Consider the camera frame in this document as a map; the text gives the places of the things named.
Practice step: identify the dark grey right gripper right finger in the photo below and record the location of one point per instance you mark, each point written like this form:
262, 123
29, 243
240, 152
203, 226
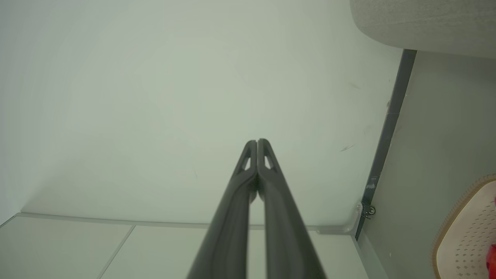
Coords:
283, 224

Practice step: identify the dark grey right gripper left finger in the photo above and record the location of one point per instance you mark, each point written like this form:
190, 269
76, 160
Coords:
228, 217

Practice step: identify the red garment with wide white band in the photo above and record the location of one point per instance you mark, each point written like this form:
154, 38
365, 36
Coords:
491, 255

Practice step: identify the grey fabric sofa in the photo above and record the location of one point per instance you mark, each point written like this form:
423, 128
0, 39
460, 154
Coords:
426, 19

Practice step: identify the small black caster wheel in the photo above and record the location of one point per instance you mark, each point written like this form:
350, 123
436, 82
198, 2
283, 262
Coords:
371, 210

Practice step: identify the black baseboard strip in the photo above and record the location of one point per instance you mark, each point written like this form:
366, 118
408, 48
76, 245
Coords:
387, 131

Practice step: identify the cream perforated laundry basket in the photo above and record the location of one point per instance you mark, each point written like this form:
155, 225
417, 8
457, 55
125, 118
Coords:
465, 232

